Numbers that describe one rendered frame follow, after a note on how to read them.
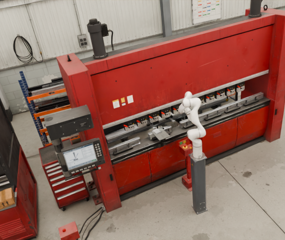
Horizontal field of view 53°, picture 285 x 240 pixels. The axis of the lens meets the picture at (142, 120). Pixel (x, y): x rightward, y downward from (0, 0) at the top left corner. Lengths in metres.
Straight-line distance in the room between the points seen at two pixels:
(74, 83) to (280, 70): 3.33
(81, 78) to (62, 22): 4.42
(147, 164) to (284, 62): 2.73
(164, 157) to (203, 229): 1.20
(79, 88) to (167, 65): 1.30
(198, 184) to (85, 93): 1.94
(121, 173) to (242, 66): 2.54
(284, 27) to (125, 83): 2.54
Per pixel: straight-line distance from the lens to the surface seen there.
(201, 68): 4.39
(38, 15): 7.72
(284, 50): 5.12
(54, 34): 7.78
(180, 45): 4.06
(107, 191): 4.40
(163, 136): 4.27
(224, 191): 4.81
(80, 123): 3.24
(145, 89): 4.02
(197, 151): 3.74
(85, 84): 3.47
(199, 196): 4.25
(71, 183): 4.59
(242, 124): 5.28
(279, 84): 5.32
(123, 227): 4.46
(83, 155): 3.44
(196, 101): 3.57
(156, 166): 4.64
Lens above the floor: 3.43
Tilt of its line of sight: 31 degrees down
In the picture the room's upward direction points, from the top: 9 degrees counter-clockwise
